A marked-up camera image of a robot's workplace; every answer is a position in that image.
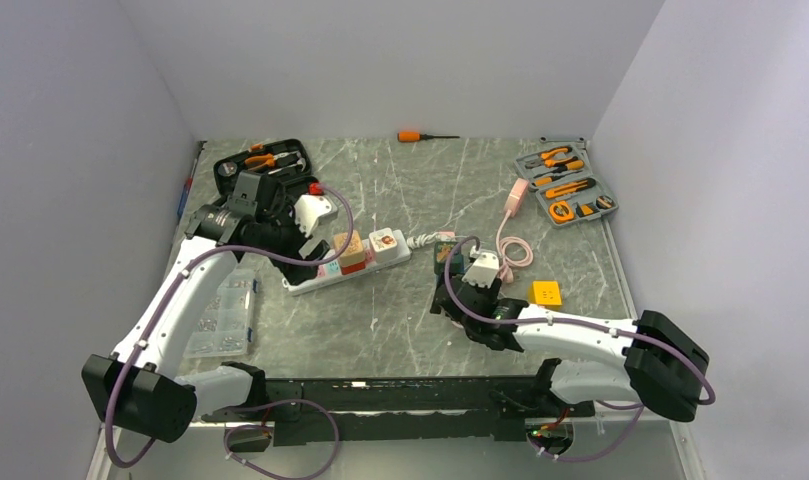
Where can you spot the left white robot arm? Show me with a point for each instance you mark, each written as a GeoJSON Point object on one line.
{"type": "Point", "coordinates": [137, 386]}

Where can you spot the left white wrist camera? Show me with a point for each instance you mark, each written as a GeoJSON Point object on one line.
{"type": "Point", "coordinates": [313, 209]}

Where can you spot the orange black combination pliers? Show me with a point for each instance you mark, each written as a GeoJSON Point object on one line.
{"type": "Point", "coordinates": [550, 158]}

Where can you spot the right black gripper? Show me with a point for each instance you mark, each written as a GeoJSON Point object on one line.
{"type": "Point", "coordinates": [491, 293]}

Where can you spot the dark green cube adapter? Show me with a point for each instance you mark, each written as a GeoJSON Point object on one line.
{"type": "Point", "coordinates": [442, 253]}

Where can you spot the orange tape measure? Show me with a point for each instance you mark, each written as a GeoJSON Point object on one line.
{"type": "Point", "coordinates": [561, 212]}

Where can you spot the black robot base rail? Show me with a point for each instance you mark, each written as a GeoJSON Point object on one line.
{"type": "Point", "coordinates": [406, 408]}

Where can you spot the white lion print adapter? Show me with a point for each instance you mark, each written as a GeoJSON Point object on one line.
{"type": "Point", "coordinates": [384, 245]}

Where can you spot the black hex key set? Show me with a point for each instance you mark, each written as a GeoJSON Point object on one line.
{"type": "Point", "coordinates": [584, 210]}

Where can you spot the orange black utility knife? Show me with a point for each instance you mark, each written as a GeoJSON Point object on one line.
{"type": "Point", "coordinates": [570, 188]}

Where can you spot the clear plastic screw box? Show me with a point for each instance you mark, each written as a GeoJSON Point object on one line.
{"type": "Point", "coordinates": [225, 328]}

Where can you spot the beige cube adapter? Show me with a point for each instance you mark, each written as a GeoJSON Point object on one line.
{"type": "Point", "coordinates": [354, 252]}

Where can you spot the red cube adapter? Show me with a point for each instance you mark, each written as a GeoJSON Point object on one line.
{"type": "Point", "coordinates": [352, 269]}

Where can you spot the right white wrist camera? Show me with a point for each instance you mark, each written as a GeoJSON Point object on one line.
{"type": "Point", "coordinates": [483, 269]}

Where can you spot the black plastic tool case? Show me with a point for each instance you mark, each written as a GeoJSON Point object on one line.
{"type": "Point", "coordinates": [286, 162]}

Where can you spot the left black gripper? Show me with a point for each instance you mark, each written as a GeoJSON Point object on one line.
{"type": "Point", "coordinates": [282, 213]}

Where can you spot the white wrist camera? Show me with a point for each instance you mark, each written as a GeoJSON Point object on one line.
{"type": "Point", "coordinates": [313, 209]}
{"type": "Point", "coordinates": [483, 269]}

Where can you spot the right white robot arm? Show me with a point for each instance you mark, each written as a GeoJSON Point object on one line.
{"type": "Point", "coordinates": [647, 360]}

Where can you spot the orange handled screwdriver upper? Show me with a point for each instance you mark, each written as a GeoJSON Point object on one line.
{"type": "Point", "coordinates": [561, 171]}

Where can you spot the grey plastic tool case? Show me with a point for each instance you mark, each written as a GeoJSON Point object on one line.
{"type": "Point", "coordinates": [560, 180]}

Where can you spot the white multicolour power strip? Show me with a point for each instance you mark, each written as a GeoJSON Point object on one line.
{"type": "Point", "coordinates": [328, 274]}

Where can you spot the loose orange screwdriver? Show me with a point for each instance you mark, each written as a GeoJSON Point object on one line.
{"type": "Point", "coordinates": [415, 137]}

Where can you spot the yellow cube socket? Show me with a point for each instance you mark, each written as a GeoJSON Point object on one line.
{"type": "Point", "coordinates": [545, 293]}

